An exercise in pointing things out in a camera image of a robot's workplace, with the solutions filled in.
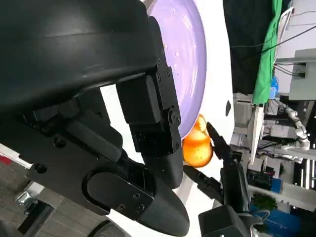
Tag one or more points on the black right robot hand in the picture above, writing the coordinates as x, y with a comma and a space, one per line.
234, 182

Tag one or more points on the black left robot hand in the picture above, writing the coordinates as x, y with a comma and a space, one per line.
74, 61

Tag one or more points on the orange and white bread roll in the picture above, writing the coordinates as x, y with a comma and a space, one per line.
197, 153

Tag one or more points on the green plant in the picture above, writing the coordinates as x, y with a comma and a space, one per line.
265, 202

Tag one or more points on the white panel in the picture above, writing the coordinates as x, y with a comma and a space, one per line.
256, 130

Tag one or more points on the blue crate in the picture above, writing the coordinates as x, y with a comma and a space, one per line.
284, 223

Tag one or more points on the black table hole grommet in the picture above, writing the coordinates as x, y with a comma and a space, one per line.
228, 107

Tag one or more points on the small blue device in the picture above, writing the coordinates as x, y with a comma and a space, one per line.
274, 87

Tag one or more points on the lilac plate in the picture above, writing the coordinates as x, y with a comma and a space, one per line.
187, 61

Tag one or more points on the green cloth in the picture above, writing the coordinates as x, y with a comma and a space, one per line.
266, 61

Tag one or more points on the black backdrop curtain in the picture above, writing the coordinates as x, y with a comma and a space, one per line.
244, 37

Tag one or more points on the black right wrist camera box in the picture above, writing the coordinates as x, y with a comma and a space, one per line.
219, 222

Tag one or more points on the silver metal bracket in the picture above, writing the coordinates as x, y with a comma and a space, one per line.
26, 201

